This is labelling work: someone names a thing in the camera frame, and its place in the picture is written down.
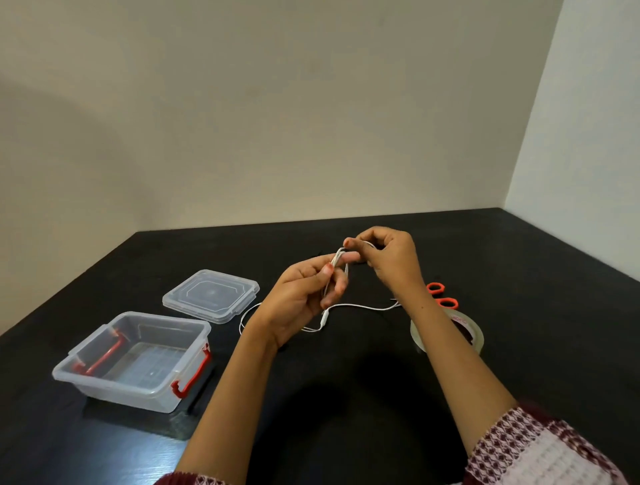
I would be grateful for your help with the person's left hand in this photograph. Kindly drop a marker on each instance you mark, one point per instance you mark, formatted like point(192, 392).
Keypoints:
point(292, 305)

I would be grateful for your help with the person's right hand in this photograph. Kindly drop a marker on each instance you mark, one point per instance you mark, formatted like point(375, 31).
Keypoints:
point(397, 262)

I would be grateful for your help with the person's right thumb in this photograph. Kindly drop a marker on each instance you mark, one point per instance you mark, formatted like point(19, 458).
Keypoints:
point(359, 249)

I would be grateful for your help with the person's left thumb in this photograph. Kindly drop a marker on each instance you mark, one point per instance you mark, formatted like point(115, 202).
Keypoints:
point(312, 280)

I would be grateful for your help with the person's left forearm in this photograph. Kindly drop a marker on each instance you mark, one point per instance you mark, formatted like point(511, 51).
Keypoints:
point(230, 404)

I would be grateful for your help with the person's right forearm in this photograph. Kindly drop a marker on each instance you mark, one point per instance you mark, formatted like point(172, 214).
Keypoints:
point(457, 364)

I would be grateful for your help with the clear plastic box lid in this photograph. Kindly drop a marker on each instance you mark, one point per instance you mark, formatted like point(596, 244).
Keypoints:
point(211, 296)

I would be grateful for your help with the clear adhesive tape roll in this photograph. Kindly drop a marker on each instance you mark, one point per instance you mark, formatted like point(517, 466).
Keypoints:
point(475, 332)

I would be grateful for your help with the clear plastic box red latches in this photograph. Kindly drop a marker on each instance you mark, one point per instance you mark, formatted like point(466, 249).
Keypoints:
point(135, 364)

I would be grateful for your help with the red white patterned left sleeve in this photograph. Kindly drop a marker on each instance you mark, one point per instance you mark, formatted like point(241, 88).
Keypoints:
point(192, 479)

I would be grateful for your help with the red white patterned sleeve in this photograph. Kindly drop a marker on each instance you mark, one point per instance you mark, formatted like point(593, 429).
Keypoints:
point(192, 479)
point(540, 449)

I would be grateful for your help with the red white patterned right sleeve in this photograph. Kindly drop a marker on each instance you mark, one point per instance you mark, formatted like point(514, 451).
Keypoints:
point(540, 449)

